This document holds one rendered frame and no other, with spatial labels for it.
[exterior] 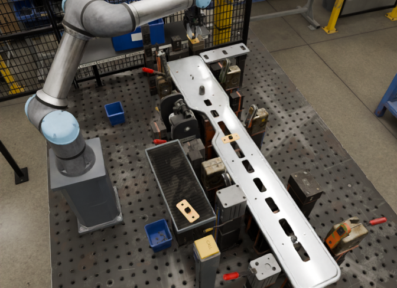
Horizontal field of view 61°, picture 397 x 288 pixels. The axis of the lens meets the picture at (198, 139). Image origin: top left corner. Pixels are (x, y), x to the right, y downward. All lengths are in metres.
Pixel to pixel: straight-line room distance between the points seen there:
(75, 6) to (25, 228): 1.82
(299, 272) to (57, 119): 0.99
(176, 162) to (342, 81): 2.68
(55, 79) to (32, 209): 1.59
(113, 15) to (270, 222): 0.92
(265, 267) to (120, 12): 0.95
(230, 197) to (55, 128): 0.66
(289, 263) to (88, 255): 0.88
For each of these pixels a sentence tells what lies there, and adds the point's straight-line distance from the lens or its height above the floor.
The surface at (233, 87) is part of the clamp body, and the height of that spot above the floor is 0.93.
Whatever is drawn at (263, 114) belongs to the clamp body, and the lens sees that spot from 1.62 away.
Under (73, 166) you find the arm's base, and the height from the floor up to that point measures 1.15.
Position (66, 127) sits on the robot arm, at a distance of 1.24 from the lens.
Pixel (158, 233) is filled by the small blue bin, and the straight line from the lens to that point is 1.63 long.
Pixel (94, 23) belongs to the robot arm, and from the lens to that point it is 1.17.
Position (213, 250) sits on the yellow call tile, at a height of 1.16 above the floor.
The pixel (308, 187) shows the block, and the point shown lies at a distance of 1.42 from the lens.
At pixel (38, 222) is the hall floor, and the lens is 2.68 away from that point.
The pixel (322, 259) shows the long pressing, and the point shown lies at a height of 1.00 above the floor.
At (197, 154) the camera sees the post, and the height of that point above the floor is 1.10.
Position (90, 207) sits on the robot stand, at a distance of 1.54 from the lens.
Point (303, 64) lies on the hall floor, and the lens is 3.79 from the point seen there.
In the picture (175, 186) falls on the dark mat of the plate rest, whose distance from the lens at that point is 1.20.
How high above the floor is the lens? 2.17
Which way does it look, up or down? 49 degrees down
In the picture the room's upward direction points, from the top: straight up
